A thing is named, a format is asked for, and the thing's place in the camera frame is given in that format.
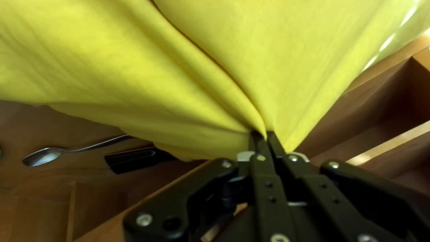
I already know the metal spoon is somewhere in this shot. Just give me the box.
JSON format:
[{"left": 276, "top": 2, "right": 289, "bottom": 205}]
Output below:
[{"left": 23, "top": 135, "right": 131, "bottom": 168}]

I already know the black remote control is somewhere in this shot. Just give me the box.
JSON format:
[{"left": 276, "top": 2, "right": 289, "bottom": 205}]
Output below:
[{"left": 105, "top": 147, "right": 175, "bottom": 175}]

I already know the yellow pillow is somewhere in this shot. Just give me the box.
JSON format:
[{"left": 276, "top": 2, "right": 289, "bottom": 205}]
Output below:
[{"left": 0, "top": 0, "right": 430, "bottom": 162}]

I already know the wooden roll-top desk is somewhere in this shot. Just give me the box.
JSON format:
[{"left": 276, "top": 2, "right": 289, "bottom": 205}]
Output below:
[{"left": 0, "top": 37, "right": 429, "bottom": 242}]

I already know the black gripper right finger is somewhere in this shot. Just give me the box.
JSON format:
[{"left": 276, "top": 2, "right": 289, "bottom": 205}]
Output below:
[{"left": 268, "top": 132, "right": 386, "bottom": 242}]

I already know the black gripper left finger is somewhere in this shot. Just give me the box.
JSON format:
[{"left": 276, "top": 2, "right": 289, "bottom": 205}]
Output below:
[{"left": 250, "top": 132, "right": 296, "bottom": 242}]

